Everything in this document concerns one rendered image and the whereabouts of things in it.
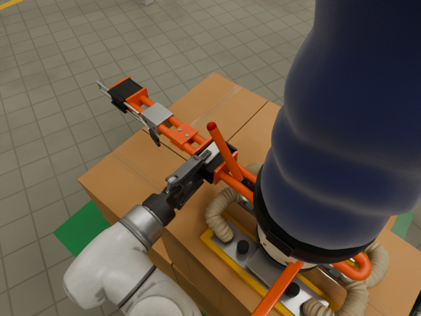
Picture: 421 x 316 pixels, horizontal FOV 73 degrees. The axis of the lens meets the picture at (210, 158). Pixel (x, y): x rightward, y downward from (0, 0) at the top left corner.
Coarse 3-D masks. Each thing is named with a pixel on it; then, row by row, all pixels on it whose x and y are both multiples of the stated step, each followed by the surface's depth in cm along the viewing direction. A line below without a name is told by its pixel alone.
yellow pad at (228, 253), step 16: (240, 224) 73; (208, 240) 71; (240, 240) 70; (256, 240) 71; (224, 256) 69; (240, 256) 68; (240, 272) 67; (256, 288) 65; (288, 288) 62; (304, 288) 64; (288, 304) 62; (336, 304) 63
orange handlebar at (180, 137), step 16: (144, 96) 84; (160, 128) 77; (192, 128) 76; (176, 144) 75; (224, 176) 68; (256, 176) 68; (240, 192) 66; (288, 272) 55; (352, 272) 55; (368, 272) 55; (272, 288) 53; (272, 304) 52
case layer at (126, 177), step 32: (192, 96) 162; (224, 96) 162; (256, 96) 162; (224, 128) 148; (256, 128) 148; (128, 160) 136; (160, 160) 136; (96, 192) 126; (128, 192) 126; (160, 192) 126; (160, 256) 112; (192, 288) 111
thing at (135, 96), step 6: (126, 78) 86; (120, 84) 85; (126, 84) 85; (132, 84) 85; (114, 90) 83; (120, 90) 83; (126, 90) 83; (132, 90) 83; (138, 90) 83; (144, 90) 84; (120, 96) 82; (126, 96) 82; (132, 96) 82; (138, 96) 83; (138, 102) 85
